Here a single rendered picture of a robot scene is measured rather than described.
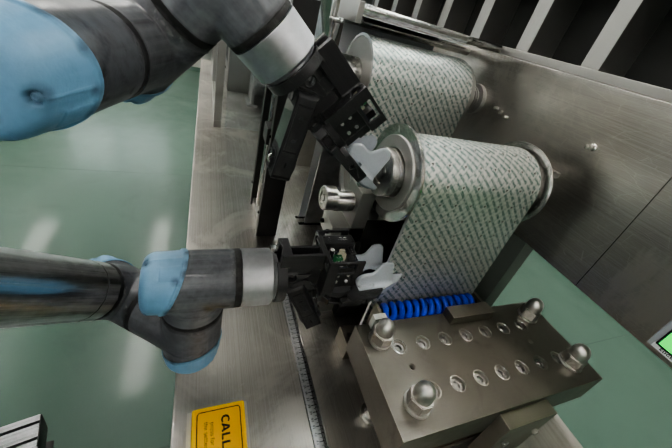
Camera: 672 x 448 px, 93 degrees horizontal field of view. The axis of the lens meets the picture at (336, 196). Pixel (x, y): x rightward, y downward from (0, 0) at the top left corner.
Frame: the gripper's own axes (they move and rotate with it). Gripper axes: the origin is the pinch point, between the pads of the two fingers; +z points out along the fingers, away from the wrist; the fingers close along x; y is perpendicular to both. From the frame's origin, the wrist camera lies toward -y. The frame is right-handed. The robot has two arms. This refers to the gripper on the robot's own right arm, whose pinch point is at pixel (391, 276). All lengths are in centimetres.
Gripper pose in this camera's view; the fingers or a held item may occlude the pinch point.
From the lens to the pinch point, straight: 54.8
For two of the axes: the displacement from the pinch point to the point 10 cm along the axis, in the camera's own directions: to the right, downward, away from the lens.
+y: 2.4, -8.3, -5.0
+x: -3.1, -5.5, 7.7
